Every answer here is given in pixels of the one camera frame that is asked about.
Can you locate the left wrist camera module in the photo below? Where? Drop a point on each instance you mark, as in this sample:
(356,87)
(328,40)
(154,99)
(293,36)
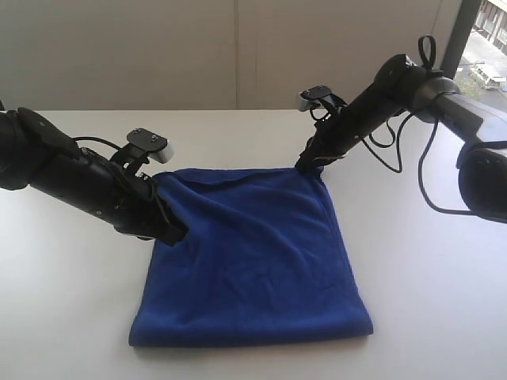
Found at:
(142,146)

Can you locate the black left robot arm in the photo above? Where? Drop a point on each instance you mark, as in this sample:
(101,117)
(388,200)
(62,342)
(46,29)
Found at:
(35,153)

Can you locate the dark window frame post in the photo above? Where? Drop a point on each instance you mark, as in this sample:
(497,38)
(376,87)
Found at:
(451,28)

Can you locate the blue microfiber towel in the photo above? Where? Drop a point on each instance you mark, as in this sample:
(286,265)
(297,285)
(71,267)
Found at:
(263,263)

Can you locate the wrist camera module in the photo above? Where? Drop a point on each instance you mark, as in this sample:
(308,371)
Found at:
(320,97)
(142,146)

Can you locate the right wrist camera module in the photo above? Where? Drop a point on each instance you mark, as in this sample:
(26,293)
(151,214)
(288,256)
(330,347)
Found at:
(320,97)

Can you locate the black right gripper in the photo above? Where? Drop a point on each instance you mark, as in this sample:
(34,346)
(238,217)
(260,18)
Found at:
(336,135)

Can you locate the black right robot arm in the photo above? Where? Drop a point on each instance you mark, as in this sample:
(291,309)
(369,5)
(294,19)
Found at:
(403,86)

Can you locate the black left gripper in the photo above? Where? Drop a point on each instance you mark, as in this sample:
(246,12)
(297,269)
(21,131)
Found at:
(131,205)

